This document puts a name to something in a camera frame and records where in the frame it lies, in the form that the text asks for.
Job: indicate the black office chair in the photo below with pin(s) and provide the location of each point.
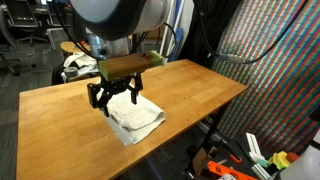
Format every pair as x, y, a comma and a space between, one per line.
23, 15
6, 36

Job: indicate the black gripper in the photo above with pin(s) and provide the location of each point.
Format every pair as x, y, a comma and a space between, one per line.
120, 85

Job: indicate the white pole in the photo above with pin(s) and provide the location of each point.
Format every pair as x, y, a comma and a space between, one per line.
178, 16
170, 16

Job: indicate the black hanging cloth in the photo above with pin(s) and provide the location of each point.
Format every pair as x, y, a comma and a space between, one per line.
213, 30

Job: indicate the white plastic bucket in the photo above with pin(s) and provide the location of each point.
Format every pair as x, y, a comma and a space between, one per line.
303, 166

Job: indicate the orange spirit level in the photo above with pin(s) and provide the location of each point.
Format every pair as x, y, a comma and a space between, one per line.
226, 170

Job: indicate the blue floor tape strip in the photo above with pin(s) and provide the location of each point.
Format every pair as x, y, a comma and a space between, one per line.
154, 170

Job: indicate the yellow green plastic part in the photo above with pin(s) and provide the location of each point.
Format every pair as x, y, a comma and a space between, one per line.
279, 160

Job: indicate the folded cardboard piece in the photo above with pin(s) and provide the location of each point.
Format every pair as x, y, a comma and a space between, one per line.
200, 160

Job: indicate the black table leg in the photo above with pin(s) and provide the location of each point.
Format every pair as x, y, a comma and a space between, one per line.
216, 128

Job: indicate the round wooden side table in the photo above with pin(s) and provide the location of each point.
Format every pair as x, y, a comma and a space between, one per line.
68, 47

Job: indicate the black pole stand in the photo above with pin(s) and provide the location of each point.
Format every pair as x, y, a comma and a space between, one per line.
134, 45

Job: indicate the aluminium rail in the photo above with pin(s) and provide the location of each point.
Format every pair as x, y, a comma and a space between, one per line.
204, 126

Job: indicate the white plastic bracket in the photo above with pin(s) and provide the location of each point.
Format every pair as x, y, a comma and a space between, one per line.
255, 146

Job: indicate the black low stool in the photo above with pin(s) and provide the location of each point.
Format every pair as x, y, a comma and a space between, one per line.
56, 75

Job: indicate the white cloth pile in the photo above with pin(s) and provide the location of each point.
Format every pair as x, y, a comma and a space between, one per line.
78, 61

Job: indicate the wooden wrist camera bar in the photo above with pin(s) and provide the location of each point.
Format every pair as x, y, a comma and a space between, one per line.
126, 65

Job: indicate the wood topped workbench cabinet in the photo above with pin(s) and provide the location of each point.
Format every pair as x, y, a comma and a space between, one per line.
150, 43

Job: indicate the red round cap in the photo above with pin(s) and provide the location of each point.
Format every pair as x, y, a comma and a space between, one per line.
292, 157

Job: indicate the grey duct tape strip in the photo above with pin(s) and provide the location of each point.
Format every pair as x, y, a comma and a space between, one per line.
124, 135

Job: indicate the white woven towel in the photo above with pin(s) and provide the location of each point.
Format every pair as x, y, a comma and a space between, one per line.
136, 113

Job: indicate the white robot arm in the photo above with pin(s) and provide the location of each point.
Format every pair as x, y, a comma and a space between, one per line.
116, 13

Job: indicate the grey duct tape roll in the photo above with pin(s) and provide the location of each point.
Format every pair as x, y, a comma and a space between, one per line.
70, 71

